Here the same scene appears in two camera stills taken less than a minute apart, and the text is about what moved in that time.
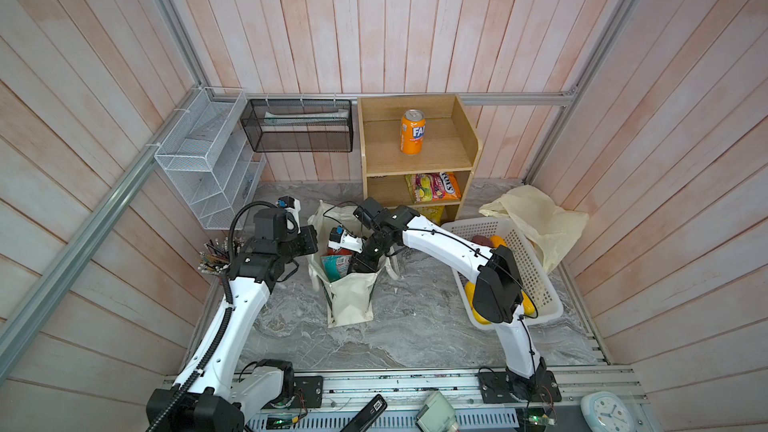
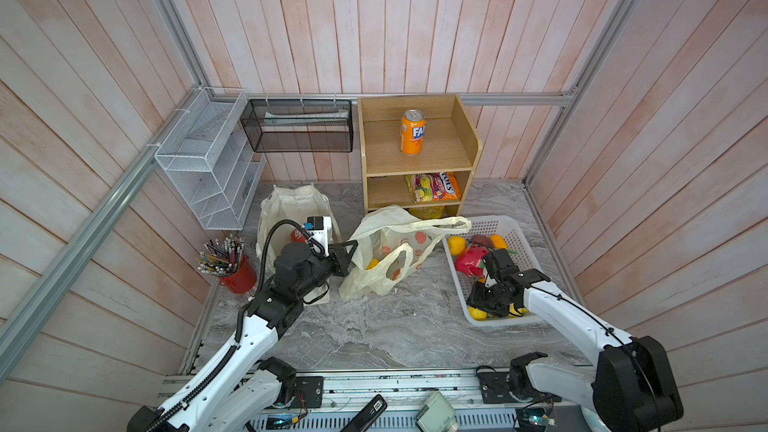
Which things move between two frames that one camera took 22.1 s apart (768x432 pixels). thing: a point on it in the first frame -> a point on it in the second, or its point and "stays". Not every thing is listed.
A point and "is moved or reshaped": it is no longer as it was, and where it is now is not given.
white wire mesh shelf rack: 206,157 stays
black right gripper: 360,261 -> 473,296
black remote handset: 367,414 stays
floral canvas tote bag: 351,299 is moved or reshaped
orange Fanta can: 412,131 stays
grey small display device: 437,415 stays
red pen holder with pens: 216,257 stays
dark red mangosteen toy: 482,240 stays
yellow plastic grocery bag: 548,229 -> 392,246
